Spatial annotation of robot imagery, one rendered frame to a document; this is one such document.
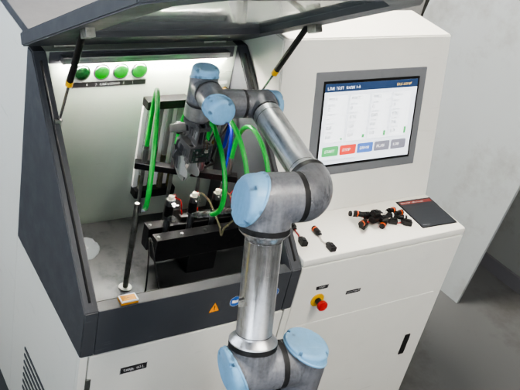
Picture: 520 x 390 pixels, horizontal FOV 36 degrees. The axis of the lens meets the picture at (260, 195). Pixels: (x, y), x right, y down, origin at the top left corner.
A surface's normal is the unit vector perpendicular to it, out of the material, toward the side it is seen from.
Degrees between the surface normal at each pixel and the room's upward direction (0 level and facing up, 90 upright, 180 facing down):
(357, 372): 90
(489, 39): 81
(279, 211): 75
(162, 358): 90
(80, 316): 90
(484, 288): 0
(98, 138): 90
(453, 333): 0
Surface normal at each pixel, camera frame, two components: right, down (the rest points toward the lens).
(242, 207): -0.89, -0.08
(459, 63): -0.75, 0.05
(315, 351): 0.32, -0.83
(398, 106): 0.53, 0.33
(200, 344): 0.50, 0.55
